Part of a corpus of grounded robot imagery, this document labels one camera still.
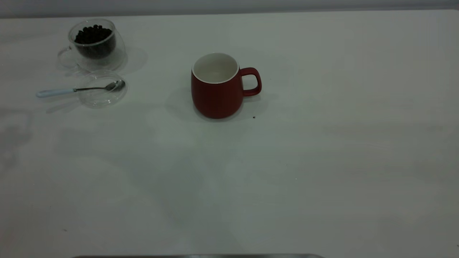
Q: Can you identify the red ceramic mug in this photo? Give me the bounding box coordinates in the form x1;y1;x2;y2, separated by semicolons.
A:
191;53;262;119

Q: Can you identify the white-handled metal spoon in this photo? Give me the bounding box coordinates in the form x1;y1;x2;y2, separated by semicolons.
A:
36;80;126;98

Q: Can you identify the clear round glass lid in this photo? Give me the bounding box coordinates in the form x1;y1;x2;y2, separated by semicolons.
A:
78;70;128;109

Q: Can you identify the clear glass cup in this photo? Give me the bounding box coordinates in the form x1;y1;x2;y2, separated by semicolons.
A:
57;19;127;72

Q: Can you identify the dark coffee beans pile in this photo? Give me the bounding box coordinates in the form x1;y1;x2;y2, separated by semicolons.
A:
74;24;116;59

